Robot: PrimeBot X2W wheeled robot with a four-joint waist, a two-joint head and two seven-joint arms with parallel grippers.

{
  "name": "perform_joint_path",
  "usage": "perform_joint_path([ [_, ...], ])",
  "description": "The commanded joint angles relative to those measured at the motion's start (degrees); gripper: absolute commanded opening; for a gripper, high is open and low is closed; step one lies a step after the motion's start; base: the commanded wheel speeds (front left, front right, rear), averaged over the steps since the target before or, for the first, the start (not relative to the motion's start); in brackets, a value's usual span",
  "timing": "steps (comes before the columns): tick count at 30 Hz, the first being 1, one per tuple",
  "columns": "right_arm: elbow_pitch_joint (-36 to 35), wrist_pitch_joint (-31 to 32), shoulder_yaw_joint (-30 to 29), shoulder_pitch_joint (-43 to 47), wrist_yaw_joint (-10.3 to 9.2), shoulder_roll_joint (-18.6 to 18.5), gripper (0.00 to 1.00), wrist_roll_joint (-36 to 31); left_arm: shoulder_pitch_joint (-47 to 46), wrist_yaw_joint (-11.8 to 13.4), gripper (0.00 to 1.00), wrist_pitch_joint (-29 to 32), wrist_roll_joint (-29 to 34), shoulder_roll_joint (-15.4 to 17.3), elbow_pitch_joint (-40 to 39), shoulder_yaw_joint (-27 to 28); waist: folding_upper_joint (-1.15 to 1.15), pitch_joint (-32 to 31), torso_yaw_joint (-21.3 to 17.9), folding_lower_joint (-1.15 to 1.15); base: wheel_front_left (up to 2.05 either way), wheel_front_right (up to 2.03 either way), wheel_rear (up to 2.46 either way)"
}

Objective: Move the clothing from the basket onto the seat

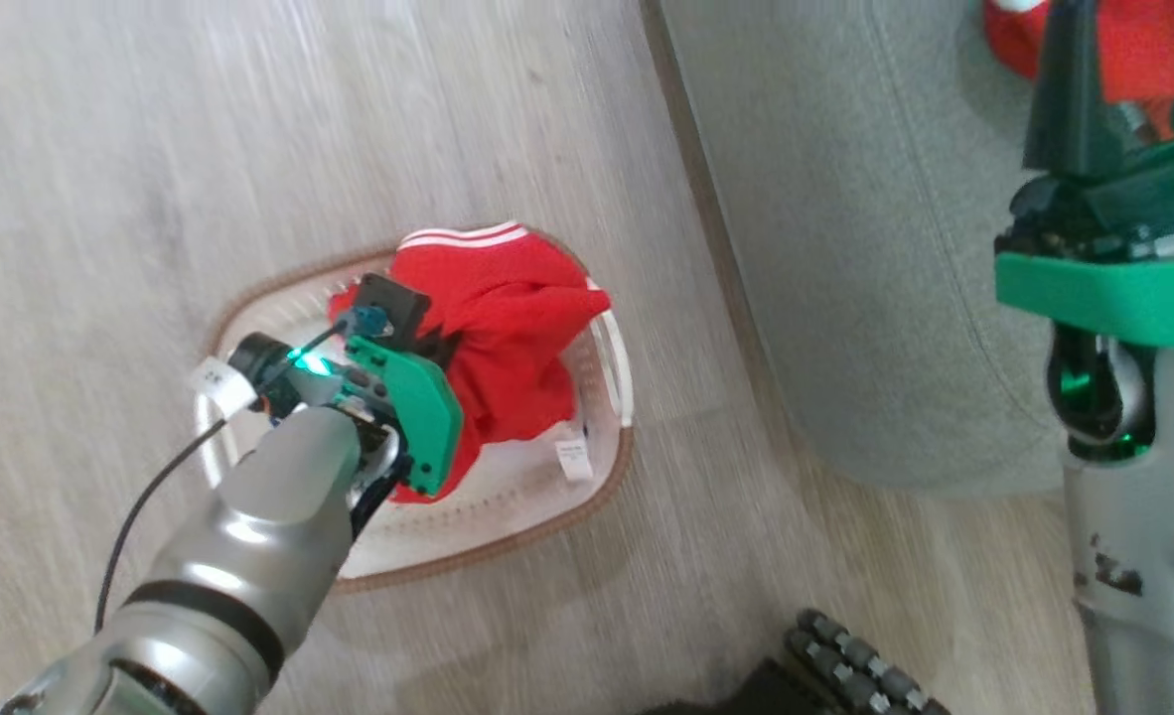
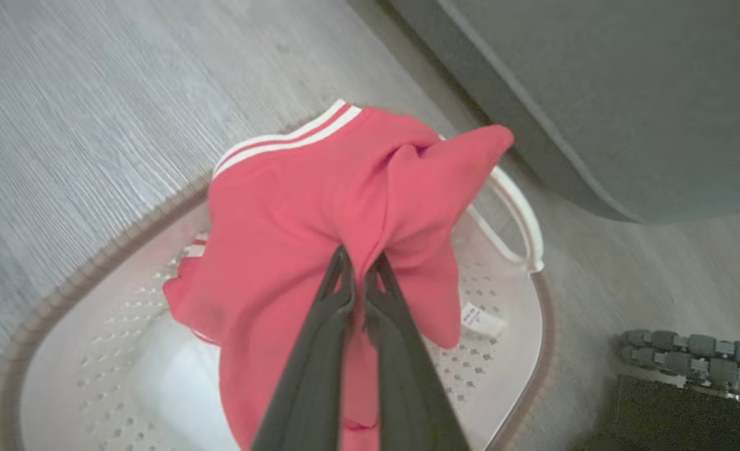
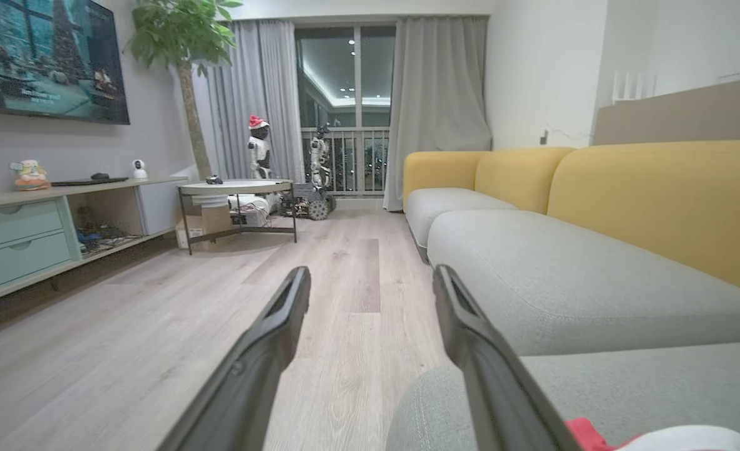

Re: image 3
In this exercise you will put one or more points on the red and white cloth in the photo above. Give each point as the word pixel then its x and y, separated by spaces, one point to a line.
pixel 689 440

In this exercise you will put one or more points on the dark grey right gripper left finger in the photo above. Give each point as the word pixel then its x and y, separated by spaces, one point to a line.
pixel 251 376

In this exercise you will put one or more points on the balcony glass window door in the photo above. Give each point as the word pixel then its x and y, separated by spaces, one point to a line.
pixel 345 69

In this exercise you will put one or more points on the wall-mounted flat television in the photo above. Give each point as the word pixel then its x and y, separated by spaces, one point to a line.
pixel 44 56

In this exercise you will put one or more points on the black computer mouse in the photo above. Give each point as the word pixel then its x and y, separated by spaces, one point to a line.
pixel 99 176

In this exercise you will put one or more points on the green potted tree plant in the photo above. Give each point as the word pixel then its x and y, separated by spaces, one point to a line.
pixel 182 31

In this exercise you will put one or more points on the small white security camera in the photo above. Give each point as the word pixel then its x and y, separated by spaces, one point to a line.
pixel 139 169

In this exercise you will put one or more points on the round coffee table metal legs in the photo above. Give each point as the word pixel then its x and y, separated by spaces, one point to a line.
pixel 235 186

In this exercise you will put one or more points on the beige wall panel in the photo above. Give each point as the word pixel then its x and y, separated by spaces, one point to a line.
pixel 683 116

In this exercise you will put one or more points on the small dark object on table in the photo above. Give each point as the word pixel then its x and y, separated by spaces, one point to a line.
pixel 214 180

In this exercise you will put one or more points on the cardboard box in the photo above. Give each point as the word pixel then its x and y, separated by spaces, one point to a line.
pixel 204 222

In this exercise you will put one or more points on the grey curtain beside plant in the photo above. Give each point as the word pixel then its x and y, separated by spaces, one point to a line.
pixel 251 75

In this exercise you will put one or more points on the black keyboard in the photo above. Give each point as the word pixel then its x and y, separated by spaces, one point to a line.
pixel 88 181

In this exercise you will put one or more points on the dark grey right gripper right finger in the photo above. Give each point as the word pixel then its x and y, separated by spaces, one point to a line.
pixel 495 388

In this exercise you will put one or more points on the white appliance under table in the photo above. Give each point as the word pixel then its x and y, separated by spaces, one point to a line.
pixel 254 210

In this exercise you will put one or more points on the mint green television cabinet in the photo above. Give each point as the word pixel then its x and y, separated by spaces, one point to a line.
pixel 19 244

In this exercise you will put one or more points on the white wifi router antennas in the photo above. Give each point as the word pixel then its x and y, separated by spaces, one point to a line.
pixel 633 88

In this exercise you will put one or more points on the robot figure with santa hat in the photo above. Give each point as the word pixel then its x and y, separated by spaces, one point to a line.
pixel 259 147

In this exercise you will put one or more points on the grey and yellow sofa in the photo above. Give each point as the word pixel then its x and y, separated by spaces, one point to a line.
pixel 595 275

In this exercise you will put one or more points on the black wheeled robot base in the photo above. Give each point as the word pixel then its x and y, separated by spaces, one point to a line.
pixel 313 203

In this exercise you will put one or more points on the colourful toy figurine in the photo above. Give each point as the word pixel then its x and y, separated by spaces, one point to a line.
pixel 30 176

